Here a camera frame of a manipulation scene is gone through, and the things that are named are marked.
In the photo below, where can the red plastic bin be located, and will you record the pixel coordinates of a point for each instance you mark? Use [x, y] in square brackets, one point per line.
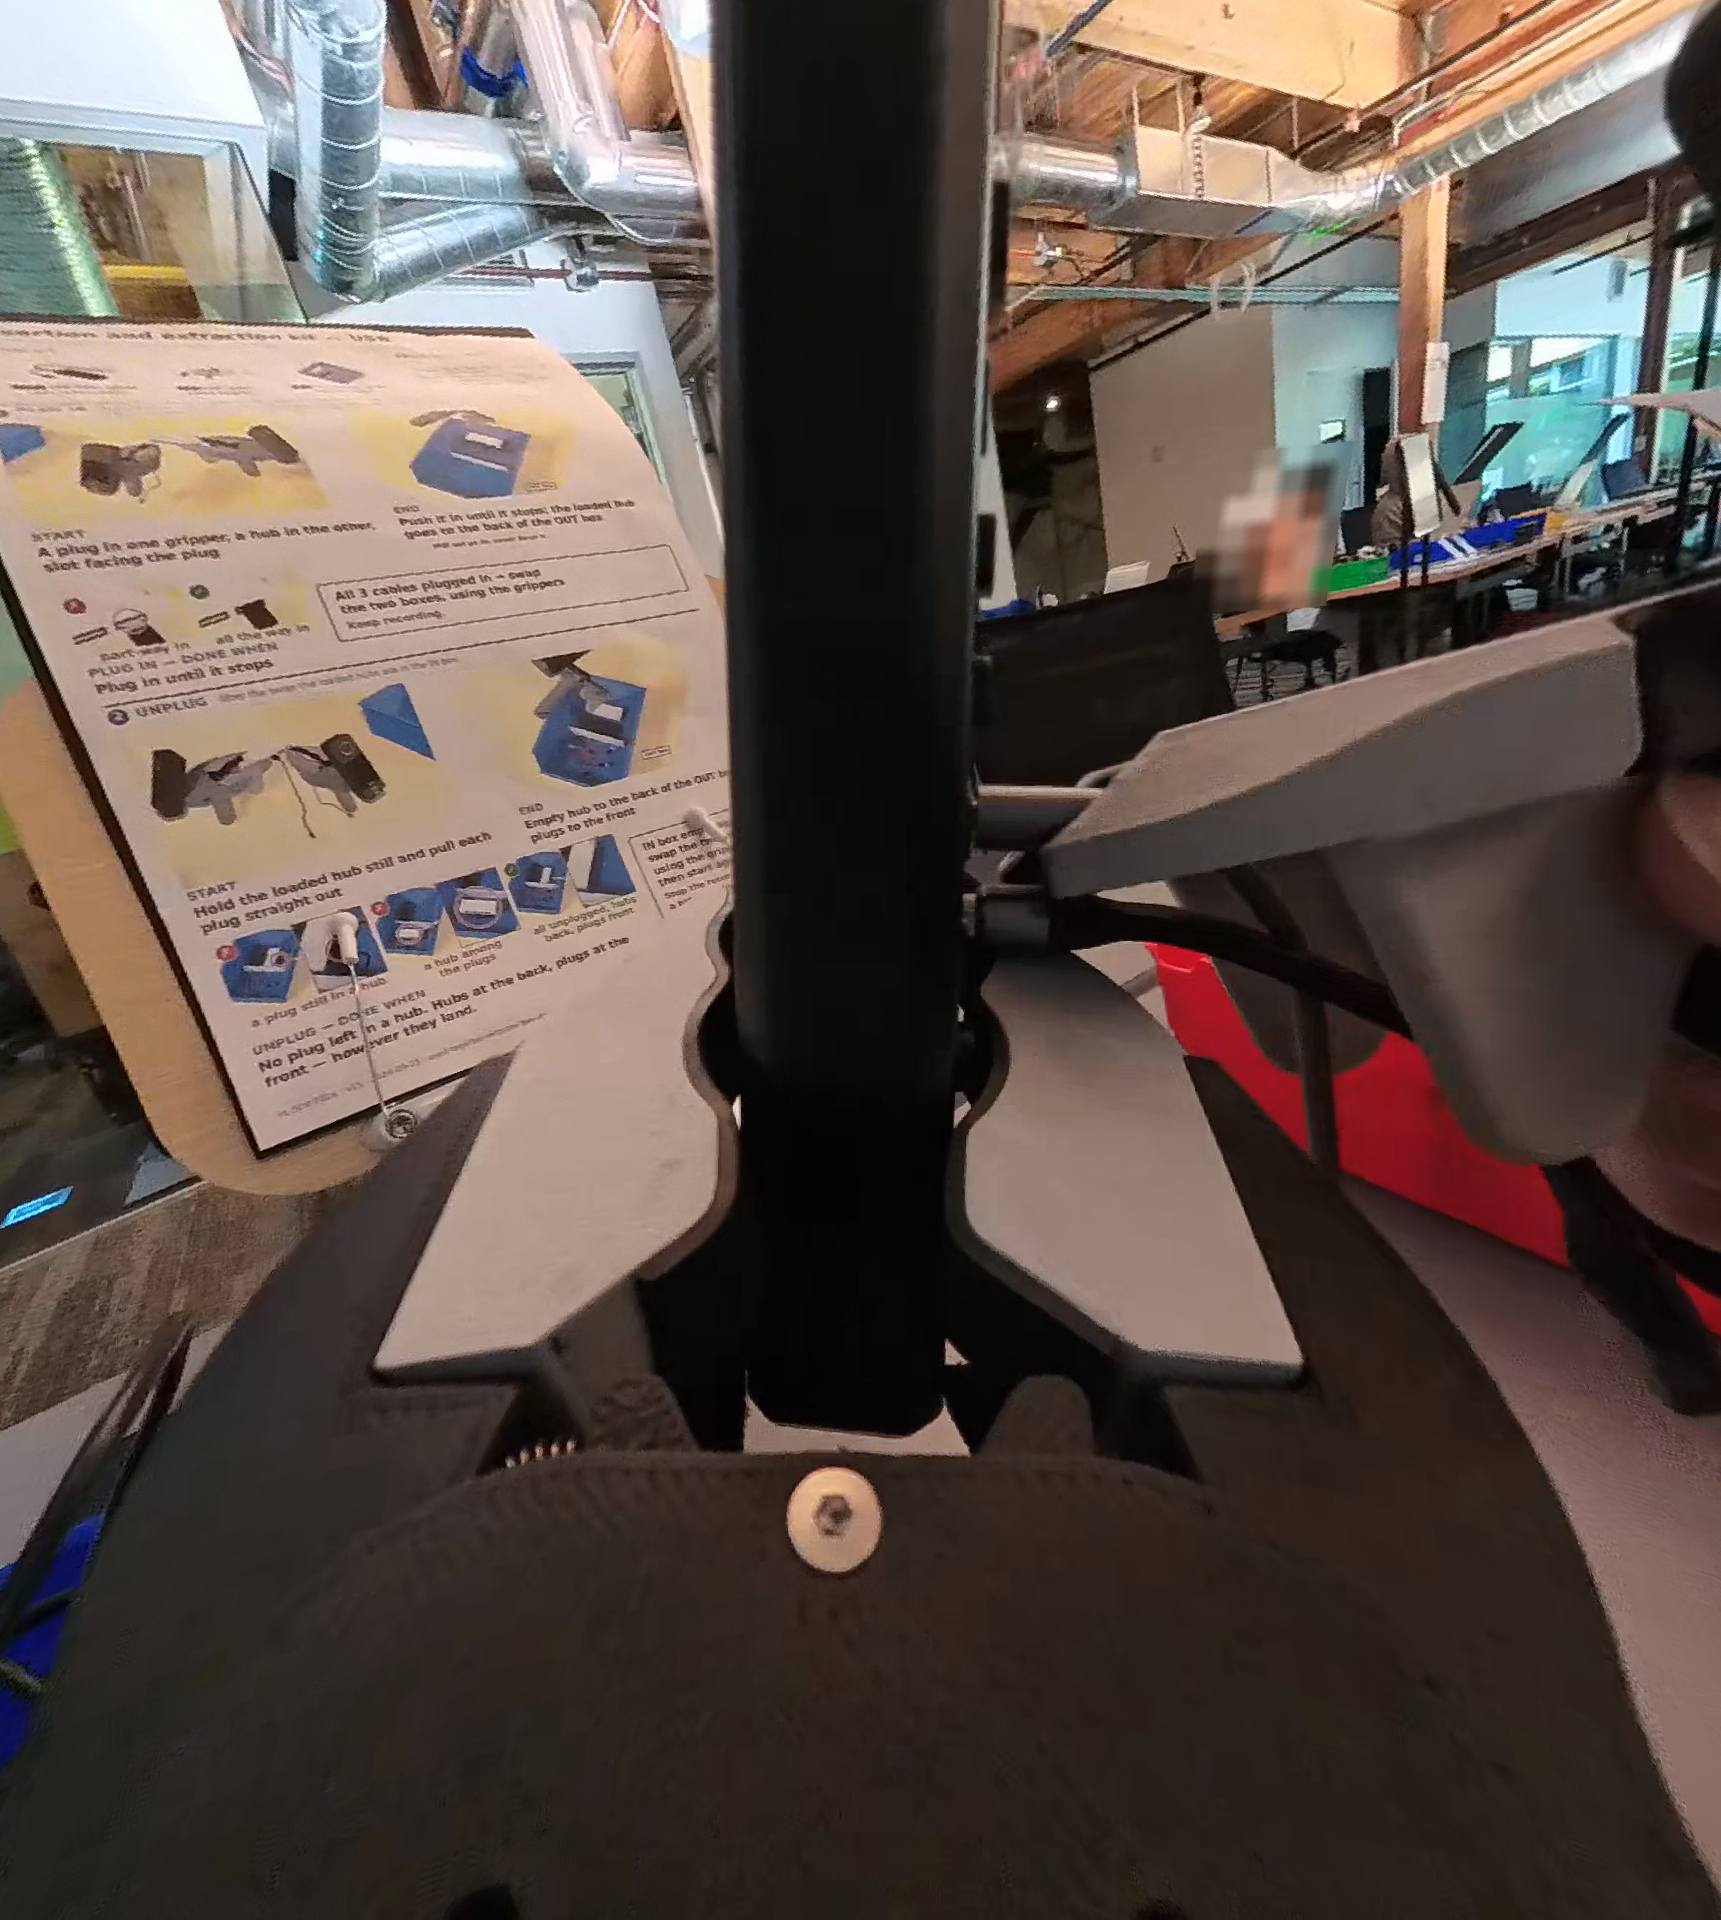
[1399, 1110]

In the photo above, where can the silver ceiling duct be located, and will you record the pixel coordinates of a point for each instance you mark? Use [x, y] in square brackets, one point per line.
[1249, 179]

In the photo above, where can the black usb hub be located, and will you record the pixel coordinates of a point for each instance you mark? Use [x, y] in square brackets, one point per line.
[844, 599]

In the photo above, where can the silver ventilation pipes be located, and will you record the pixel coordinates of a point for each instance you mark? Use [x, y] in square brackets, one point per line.
[393, 179]

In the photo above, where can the white stand base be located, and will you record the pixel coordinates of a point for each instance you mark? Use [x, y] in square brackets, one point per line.
[382, 1125]

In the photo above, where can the printed instruction poster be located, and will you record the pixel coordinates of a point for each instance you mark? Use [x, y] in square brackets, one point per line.
[349, 674]

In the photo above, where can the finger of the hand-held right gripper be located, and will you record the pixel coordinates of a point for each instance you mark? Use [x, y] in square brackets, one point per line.
[1340, 749]

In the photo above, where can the wooden poster board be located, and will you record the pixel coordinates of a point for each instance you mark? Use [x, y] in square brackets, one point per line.
[95, 960]

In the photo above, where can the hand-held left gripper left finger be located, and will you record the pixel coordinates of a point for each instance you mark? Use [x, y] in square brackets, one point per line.
[574, 1185]

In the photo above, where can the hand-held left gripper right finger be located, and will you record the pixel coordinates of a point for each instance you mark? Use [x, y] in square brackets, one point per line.
[1115, 1185]

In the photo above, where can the large black office chair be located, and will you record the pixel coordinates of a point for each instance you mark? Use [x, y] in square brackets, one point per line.
[1099, 674]

